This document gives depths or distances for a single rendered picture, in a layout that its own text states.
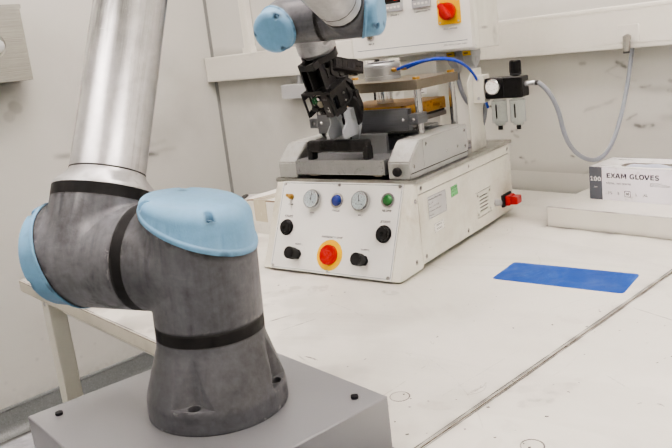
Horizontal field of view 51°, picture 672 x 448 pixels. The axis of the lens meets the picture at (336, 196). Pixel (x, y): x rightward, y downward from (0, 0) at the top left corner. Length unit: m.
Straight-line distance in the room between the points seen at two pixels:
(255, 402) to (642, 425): 0.42
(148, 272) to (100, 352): 2.18
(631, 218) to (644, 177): 0.11
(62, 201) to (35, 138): 1.89
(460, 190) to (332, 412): 0.83
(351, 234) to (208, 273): 0.71
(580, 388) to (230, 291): 0.46
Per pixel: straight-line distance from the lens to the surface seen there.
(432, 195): 1.40
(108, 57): 0.85
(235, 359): 0.74
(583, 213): 1.60
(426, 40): 1.66
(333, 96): 1.36
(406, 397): 0.93
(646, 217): 1.54
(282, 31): 1.22
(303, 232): 1.46
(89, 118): 0.84
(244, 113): 2.91
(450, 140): 1.48
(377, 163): 1.37
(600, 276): 1.32
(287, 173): 1.52
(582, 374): 0.98
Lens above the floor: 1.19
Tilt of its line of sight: 12 degrees down
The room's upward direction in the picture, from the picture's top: 7 degrees counter-clockwise
